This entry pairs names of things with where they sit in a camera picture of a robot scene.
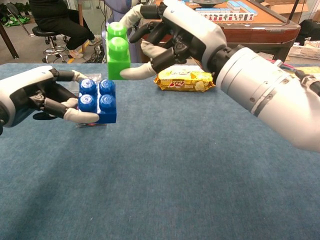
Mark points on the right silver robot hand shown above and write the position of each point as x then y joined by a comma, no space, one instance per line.
195,32

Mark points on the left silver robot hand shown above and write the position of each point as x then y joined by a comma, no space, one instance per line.
22,87

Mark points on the green building block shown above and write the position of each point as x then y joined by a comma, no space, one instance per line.
117,62

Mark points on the blue building block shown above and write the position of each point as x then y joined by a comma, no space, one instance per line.
105,110

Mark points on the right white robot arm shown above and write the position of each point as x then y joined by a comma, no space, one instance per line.
270,95

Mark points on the mahjong tile row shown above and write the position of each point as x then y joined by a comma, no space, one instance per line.
225,16

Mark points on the black wheeled stool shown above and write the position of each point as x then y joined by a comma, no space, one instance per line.
53,47

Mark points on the yellow snack packet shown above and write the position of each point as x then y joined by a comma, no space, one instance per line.
185,82

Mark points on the brown mahjong table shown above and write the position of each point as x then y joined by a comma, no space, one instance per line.
250,30

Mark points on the green plastic item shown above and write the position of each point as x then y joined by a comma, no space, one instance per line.
13,21

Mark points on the seated person in black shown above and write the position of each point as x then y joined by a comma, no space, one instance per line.
62,27

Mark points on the white plastic basket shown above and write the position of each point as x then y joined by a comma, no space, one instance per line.
303,52

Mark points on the black bag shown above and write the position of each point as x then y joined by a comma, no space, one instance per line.
311,31

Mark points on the blue felt table cloth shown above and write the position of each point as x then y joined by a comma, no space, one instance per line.
160,175

